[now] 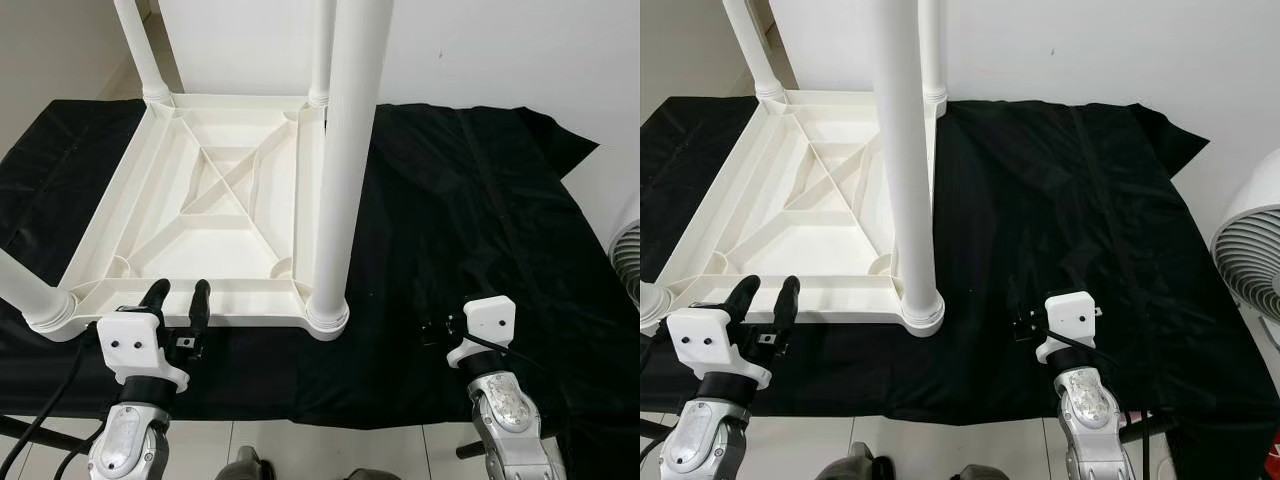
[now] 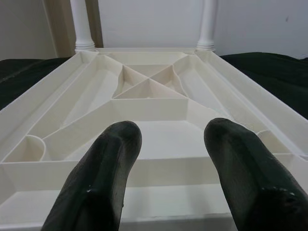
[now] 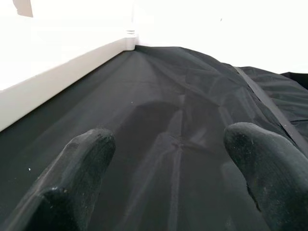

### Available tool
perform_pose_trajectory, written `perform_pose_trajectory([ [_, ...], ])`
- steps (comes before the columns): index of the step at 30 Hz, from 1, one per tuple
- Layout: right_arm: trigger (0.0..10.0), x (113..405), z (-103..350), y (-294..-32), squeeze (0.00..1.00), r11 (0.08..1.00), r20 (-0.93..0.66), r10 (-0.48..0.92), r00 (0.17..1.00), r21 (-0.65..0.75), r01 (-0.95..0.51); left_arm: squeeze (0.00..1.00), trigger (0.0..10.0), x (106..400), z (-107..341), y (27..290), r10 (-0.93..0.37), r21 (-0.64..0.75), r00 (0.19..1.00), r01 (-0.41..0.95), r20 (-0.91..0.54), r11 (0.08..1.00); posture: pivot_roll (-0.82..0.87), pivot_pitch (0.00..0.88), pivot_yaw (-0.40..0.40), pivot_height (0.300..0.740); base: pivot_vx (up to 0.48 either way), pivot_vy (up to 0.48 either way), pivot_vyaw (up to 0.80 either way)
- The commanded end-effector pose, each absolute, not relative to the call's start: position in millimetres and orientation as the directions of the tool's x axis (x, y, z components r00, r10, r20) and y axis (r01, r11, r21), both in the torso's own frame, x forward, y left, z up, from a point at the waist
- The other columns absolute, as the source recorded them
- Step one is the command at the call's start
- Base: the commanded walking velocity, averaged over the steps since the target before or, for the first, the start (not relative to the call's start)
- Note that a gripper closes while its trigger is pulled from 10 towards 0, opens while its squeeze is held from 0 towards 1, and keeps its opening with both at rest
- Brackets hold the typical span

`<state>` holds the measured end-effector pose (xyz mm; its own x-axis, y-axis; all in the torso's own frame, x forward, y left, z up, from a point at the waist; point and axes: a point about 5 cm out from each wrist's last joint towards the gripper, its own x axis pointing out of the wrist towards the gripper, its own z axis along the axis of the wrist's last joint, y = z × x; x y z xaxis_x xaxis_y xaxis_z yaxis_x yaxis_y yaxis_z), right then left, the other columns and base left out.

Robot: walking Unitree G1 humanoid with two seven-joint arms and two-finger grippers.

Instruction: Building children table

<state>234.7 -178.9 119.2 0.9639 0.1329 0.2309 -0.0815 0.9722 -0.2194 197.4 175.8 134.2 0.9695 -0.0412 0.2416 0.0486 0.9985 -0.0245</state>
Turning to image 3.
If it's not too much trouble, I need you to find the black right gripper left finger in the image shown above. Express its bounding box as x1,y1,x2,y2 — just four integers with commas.
14,128,116,231

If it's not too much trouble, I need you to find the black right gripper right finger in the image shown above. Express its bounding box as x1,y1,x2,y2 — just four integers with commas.
223,122,308,231

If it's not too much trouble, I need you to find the white plastic ribbed table top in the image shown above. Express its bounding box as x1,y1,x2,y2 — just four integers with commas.
0,0,138,132

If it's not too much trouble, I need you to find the black cloth cover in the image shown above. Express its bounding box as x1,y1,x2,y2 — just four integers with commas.
0,44,308,231

